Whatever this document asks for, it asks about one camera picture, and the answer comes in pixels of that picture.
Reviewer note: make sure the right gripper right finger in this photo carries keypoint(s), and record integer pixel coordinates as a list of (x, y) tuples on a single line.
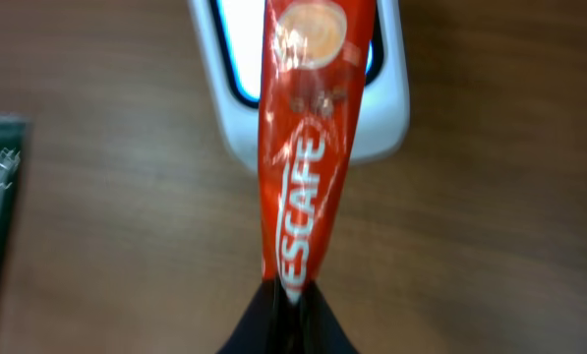
[(316, 328)]

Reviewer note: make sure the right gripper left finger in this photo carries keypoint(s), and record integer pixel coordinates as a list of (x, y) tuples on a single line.
[(265, 327)]

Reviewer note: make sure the red Nescafe coffee sachet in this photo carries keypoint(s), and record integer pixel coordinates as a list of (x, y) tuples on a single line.
[(315, 56)]

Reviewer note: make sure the white barcode scanner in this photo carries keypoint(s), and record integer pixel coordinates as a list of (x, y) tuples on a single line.
[(230, 36)]

